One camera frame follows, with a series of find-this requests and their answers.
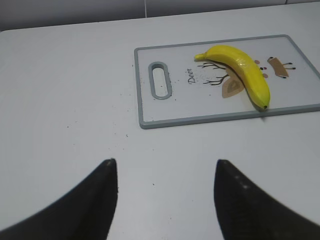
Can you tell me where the white grey-rimmed cutting board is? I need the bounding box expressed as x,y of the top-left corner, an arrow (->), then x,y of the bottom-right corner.
134,34 -> 320,129

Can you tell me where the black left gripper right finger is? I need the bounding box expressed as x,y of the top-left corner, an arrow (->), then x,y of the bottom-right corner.
213,159 -> 320,240

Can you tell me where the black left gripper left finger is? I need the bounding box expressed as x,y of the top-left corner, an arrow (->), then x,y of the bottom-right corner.
0,158 -> 118,240

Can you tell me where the yellow plastic banana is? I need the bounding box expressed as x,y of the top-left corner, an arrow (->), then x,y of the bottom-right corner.
194,45 -> 271,110

